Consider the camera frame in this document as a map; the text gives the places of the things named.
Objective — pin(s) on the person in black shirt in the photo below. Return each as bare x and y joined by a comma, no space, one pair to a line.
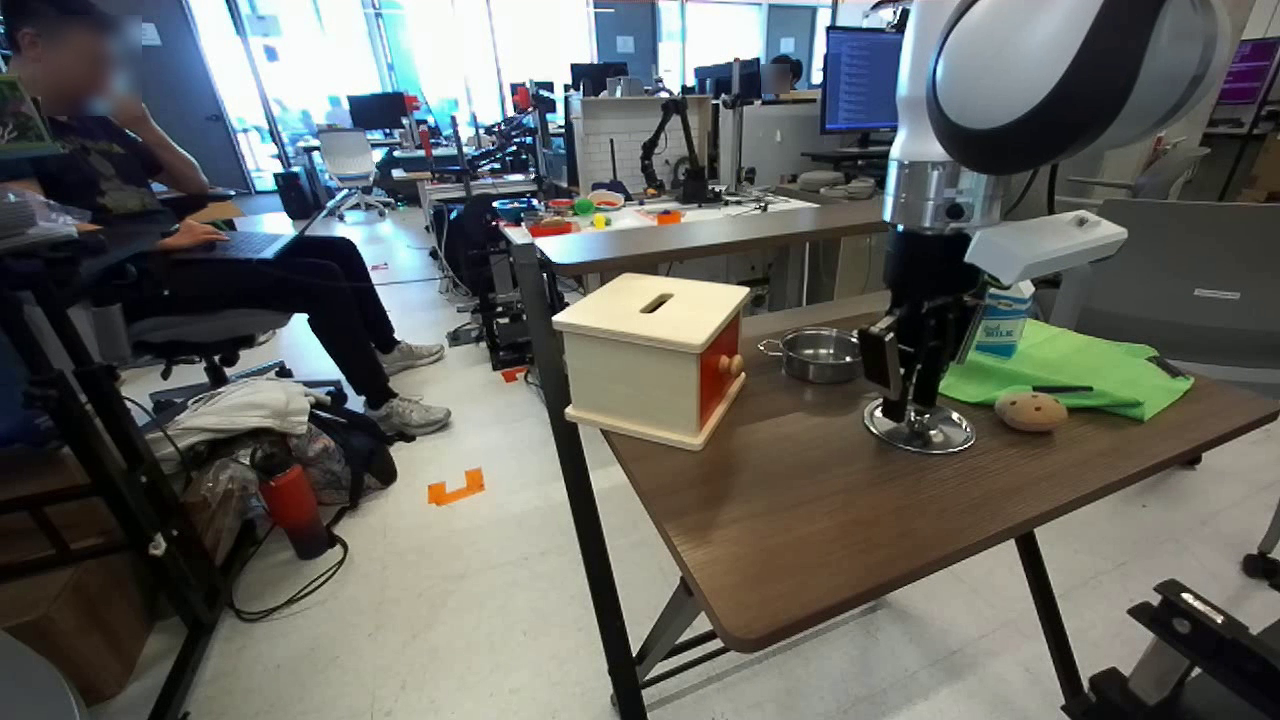
266,287

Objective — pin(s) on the computer monitor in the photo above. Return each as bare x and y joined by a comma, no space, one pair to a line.
860,83

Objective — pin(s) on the wooden box with red drawer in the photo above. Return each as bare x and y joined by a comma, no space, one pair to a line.
643,362

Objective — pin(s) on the black metal stand foot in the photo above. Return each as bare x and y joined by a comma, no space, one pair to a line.
1202,640

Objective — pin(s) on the black office chair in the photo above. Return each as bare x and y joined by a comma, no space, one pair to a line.
202,330

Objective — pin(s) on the small steel pot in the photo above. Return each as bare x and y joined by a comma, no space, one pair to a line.
807,362

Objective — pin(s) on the orange floor tape mark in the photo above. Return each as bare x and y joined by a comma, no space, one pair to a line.
458,492

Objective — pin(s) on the round steel pot lid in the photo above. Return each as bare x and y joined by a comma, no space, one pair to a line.
935,435

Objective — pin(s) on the small white bottle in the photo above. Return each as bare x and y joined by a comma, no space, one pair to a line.
1002,326

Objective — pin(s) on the black desk frame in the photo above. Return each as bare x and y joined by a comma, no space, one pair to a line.
122,492

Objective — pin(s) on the tan potato toy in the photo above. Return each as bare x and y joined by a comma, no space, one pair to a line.
1028,413

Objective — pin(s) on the small black robot arm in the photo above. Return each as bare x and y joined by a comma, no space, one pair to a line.
685,172

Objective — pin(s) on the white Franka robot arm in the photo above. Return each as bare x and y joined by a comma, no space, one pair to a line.
1052,83

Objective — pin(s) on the person behind monitors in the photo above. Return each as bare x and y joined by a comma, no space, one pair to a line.
785,77

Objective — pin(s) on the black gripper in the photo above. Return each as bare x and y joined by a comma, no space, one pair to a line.
924,272

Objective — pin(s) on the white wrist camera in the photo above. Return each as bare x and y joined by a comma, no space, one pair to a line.
1047,245

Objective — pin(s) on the green cloth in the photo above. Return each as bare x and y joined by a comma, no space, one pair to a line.
1094,374

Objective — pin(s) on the black table legs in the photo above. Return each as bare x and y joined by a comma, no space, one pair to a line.
1052,627

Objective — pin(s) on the pile of bags and cloth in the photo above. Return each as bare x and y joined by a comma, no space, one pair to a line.
243,406

